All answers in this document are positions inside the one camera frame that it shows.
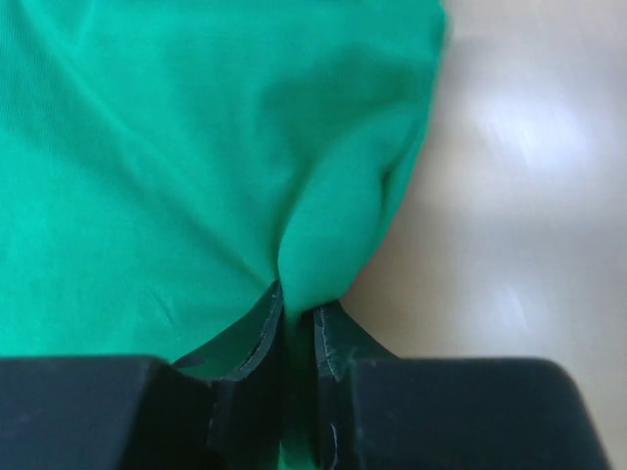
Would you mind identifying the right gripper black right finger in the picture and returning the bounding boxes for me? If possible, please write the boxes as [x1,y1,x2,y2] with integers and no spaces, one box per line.
[312,303,610,469]

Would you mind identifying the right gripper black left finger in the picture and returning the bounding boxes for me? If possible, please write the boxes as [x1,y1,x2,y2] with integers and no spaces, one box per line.
[1,283,284,469]

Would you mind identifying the green t shirt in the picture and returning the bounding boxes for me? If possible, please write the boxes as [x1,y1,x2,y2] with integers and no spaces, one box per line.
[1,1,447,469]

